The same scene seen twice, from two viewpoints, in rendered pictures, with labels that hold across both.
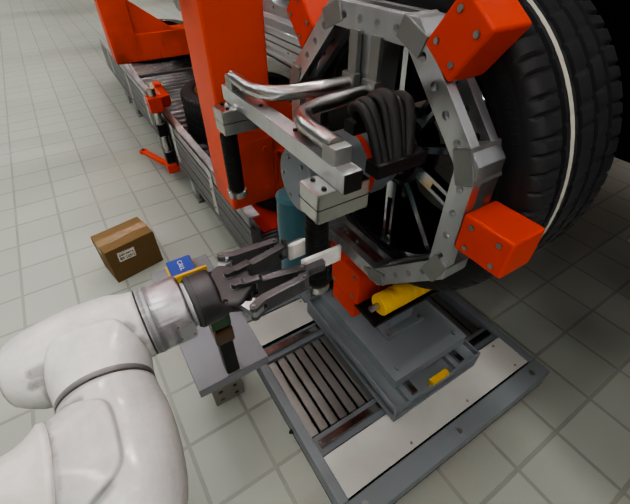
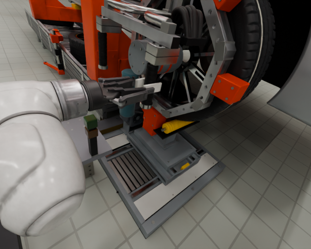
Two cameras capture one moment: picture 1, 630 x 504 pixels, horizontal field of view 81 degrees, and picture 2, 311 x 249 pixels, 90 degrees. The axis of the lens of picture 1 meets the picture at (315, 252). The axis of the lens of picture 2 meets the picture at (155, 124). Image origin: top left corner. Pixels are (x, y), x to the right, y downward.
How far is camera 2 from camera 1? 19 cm
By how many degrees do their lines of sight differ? 12
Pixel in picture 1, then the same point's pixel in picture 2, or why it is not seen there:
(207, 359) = (80, 149)
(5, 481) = not seen: outside the picture
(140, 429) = (57, 143)
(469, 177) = (222, 55)
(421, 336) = (178, 148)
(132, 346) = (50, 105)
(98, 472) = (27, 160)
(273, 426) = (108, 189)
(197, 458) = not seen: hidden behind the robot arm
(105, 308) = (32, 83)
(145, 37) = (51, 8)
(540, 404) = (222, 179)
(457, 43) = not seen: outside the picture
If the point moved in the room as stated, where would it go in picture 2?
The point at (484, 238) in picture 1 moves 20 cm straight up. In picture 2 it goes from (225, 85) to (262, 13)
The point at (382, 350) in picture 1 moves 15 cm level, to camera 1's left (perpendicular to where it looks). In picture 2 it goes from (162, 153) to (140, 153)
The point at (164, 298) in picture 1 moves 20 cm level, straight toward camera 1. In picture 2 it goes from (70, 85) to (114, 148)
